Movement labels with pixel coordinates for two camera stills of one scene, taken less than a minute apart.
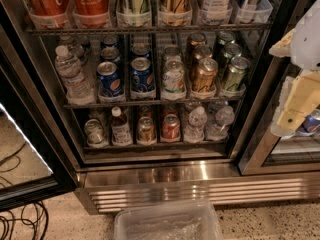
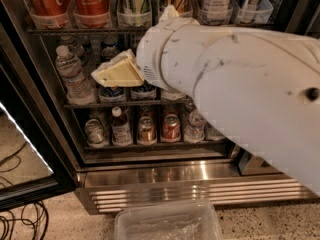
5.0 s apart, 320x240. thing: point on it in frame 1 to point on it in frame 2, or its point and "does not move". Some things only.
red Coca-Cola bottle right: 91,4 does not move
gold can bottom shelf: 146,132 does not move
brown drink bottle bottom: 120,128 does not move
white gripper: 307,47 to 148,55
